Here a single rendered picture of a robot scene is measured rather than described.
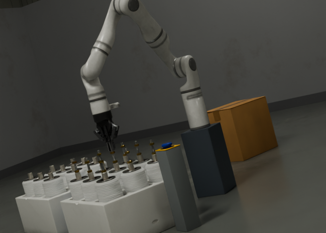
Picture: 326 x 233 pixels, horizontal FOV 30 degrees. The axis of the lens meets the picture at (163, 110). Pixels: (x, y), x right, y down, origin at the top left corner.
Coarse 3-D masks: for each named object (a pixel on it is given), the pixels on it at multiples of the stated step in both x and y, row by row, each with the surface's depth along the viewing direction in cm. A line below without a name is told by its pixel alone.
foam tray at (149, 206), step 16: (128, 192) 231; (144, 192) 229; (160, 192) 233; (64, 208) 250; (80, 208) 237; (96, 208) 225; (112, 208) 221; (128, 208) 225; (144, 208) 229; (160, 208) 232; (80, 224) 241; (96, 224) 228; (112, 224) 221; (128, 224) 224; (144, 224) 228; (160, 224) 232
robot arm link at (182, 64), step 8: (184, 56) 269; (176, 64) 269; (184, 64) 266; (192, 64) 269; (184, 72) 268; (192, 72) 268; (192, 80) 268; (184, 88) 269; (192, 88) 268; (200, 88) 272
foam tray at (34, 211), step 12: (24, 204) 288; (36, 204) 276; (48, 204) 265; (60, 204) 267; (24, 216) 292; (36, 216) 279; (48, 216) 268; (60, 216) 266; (24, 228) 296; (36, 228) 283; (48, 228) 272; (60, 228) 266
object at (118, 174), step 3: (120, 171) 242; (108, 174) 244; (111, 174) 242; (114, 174) 241; (117, 174) 241; (120, 174) 241; (120, 177) 241; (120, 180) 241; (120, 183) 242; (123, 186) 242
